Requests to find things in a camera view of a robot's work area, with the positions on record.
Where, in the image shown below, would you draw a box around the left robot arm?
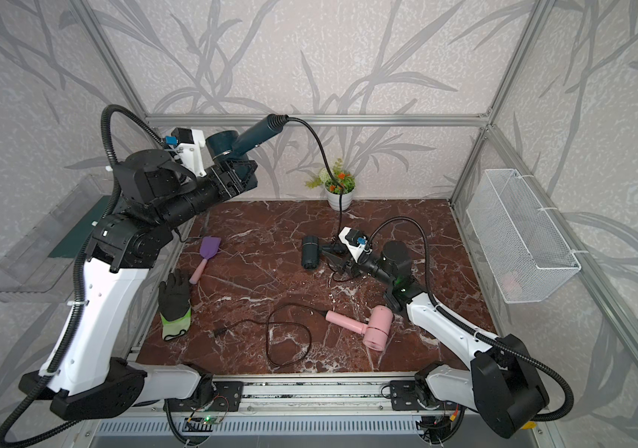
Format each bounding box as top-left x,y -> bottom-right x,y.
0,105 -> 289,447

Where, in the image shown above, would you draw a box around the horizontal aluminium frame bar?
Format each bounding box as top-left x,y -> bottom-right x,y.
145,114 -> 488,128

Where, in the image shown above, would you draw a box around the black green work glove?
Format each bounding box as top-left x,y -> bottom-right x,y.
158,269 -> 191,342

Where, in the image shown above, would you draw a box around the clear plastic wall shelf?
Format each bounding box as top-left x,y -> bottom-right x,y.
0,175 -> 113,304

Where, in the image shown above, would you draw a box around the white pot artificial flowers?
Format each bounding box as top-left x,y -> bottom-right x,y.
305,159 -> 356,212

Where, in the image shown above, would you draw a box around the black cord of pink dryer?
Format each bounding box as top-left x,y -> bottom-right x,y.
211,301 -> 331,371

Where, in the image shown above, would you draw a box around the pink hair dryer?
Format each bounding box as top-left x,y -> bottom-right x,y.
326,305 -> 394,352

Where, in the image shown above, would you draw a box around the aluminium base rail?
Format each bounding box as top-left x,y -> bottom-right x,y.
85,373 -> 458,439

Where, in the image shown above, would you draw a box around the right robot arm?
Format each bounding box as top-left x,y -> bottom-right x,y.
338,227 -> 575,439

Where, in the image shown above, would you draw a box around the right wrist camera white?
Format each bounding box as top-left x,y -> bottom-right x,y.
339,227 -> 368,263

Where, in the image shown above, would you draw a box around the white wire mesh basket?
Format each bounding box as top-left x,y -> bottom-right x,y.
467,169 -> 582,304

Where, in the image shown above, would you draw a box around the purple pink spatula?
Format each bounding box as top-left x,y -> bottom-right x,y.
189,236 -> 221,285

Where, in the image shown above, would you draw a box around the dark green hair dryer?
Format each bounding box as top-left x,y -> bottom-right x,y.
300,235 -> 352,274
206,114 -> 289,161

